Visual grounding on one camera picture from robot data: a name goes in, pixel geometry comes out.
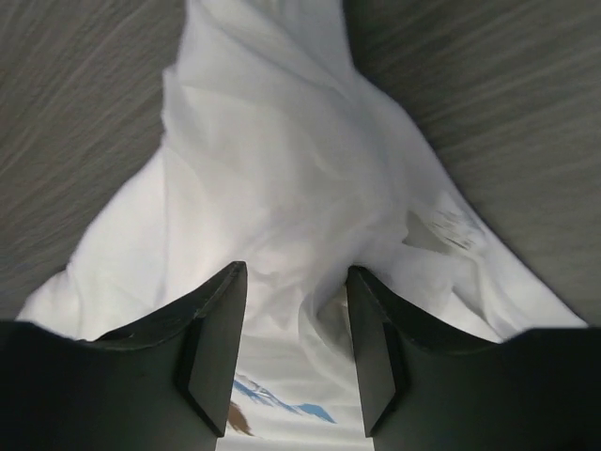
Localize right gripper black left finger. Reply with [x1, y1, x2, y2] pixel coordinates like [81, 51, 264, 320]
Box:
[1, 262, 247, 450]

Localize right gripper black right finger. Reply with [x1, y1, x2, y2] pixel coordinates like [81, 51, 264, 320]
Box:
[347, 267, 600, 450]

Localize white printed t-shirt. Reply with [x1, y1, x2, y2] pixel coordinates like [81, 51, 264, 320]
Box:
[17, 1, 593, 450]

